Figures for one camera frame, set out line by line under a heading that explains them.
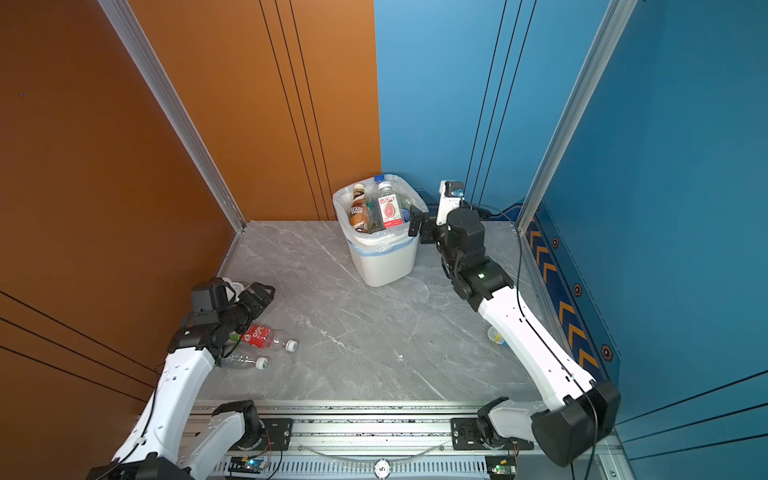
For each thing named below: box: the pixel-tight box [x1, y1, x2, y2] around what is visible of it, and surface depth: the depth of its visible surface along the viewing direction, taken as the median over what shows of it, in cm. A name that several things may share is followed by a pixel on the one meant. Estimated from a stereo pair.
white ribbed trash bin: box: [333, 179, 420, 287], surface depth 88 cm
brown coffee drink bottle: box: [350, 183, 369, 233], surface depth 88 cm
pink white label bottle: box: [378, 181, 404, 228], surface depth 86 cm
